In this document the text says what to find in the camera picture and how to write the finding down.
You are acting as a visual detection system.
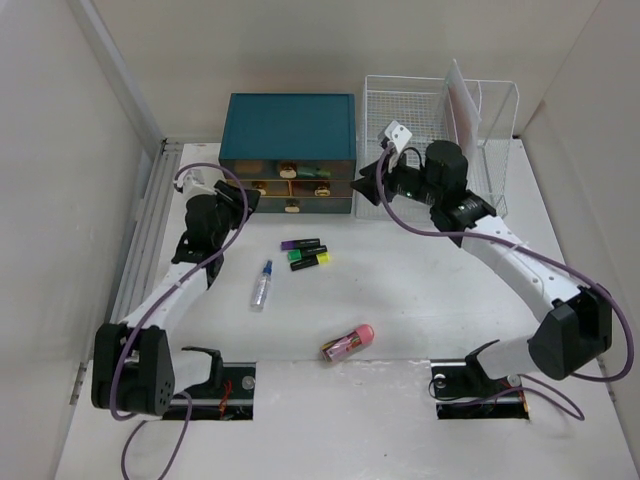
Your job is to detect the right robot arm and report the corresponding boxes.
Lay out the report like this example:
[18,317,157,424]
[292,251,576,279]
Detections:
[351,139,616,394]

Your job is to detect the green capsule stapler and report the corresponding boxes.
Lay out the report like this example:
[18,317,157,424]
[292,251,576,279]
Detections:
[296,166,331,179]

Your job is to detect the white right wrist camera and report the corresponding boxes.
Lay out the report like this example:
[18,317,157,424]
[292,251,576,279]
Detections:
[378,120,413,156]

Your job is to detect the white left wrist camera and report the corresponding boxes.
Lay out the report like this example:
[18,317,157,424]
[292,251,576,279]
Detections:
[174,168,214,201]

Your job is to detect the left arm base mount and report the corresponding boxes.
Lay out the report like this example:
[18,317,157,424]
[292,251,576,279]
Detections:
[162,347,257,421]

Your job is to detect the yellow highlighter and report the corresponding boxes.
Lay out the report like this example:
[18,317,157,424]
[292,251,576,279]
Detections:
[290,252,330,271]

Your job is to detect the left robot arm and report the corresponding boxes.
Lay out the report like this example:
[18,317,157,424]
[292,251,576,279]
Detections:
[91,181,261,418]

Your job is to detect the small clear spray bottle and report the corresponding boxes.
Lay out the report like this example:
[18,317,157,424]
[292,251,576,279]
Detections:
[250,260,273,311]

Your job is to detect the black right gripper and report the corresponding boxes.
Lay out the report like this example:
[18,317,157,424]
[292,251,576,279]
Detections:
[349,148,442,207]

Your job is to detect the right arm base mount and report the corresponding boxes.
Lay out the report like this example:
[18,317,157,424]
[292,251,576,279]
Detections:
[428,351,529,420]

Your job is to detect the bottom dark drawer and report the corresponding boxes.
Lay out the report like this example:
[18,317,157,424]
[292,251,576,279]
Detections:
[256,197,352,214]

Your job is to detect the purple highlighter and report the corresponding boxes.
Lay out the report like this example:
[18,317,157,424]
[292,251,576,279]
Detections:
[280,238,321,251]

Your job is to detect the small drawer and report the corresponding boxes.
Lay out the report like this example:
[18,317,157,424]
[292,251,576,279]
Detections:
[289,179,353,198]
[226,178,291,197]

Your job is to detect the white wire file holder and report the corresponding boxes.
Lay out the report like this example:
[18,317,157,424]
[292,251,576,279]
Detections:
[465,80,519,217]

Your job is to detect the white wire stacking tray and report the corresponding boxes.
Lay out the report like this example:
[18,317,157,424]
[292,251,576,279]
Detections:
[354,74,469,221]

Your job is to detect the aluminium rail on left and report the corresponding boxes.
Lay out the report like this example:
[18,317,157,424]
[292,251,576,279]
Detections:
[105,139,183,323]

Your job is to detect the pink capped clip tube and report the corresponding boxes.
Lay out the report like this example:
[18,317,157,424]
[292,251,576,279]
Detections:
[320,324,375,363]

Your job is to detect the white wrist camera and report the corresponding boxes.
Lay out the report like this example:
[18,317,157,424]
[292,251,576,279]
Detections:
[378,120,413,156]
[174,168,214,201]

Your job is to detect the teal drawer cabinet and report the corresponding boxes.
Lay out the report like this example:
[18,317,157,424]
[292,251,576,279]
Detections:
[218,92,358,215]

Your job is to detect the transparent drawer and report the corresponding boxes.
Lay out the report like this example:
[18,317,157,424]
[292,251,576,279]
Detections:
[220,159,356,180]

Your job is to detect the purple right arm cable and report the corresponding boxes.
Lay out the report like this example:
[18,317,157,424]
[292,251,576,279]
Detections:
[375,144,632,422]

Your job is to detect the green highlighter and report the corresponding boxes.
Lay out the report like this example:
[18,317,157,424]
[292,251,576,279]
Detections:
[287,245,328,262]

